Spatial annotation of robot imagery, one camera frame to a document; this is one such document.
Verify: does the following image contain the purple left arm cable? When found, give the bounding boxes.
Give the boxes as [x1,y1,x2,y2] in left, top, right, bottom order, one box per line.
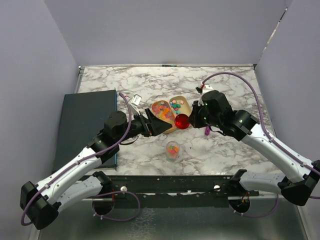
[20,92,133,227]

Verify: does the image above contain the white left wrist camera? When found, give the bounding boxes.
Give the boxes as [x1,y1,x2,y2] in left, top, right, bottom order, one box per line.
[129,94,142,116]

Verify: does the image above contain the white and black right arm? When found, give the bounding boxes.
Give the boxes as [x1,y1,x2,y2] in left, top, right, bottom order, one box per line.
[188,90,320,206]

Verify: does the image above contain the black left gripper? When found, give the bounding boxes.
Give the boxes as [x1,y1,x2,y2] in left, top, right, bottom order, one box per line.
[116,108,173,144]

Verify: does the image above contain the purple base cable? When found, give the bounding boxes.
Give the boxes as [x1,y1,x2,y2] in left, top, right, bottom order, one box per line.
[91,190,142,223]
[232,193,280,218]

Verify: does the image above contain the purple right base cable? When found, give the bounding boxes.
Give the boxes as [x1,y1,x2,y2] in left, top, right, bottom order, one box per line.
[232,193,280,218]

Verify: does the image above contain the beige tray translucent star candies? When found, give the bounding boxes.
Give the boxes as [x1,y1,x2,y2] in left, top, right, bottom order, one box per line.
[151,100,177,134]

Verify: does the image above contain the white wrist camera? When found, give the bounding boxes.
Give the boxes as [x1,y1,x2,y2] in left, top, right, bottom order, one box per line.
[195,83,214,95]
[129,94,142,116]

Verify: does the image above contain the red round lid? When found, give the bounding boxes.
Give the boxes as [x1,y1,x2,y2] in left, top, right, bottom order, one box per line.
[174,113,190,130]

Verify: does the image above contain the dark box with blue edge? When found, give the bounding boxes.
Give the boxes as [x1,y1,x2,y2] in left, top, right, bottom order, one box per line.
[52,90,117,173]

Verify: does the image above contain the clear plastic cup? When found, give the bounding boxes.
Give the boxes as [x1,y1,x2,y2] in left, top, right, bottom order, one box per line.
[165,141,180,163]

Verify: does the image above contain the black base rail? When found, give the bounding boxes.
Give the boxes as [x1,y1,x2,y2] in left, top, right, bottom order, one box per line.
[109,175,259,208]

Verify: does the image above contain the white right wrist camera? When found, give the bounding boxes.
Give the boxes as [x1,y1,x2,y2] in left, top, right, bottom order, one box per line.
[195,83,214,95]

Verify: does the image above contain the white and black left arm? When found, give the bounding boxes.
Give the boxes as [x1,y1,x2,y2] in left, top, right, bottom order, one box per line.
[20,109,172,230]

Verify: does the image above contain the beige tray opaque star candies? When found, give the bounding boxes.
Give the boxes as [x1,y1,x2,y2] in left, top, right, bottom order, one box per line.
[169,95,192,116]

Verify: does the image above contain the purple plastic scoop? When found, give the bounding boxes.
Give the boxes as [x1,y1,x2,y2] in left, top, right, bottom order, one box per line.
[204,126,211,136]

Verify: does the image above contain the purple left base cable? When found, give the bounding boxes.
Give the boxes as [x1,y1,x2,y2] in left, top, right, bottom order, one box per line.
[91,190,142,223]

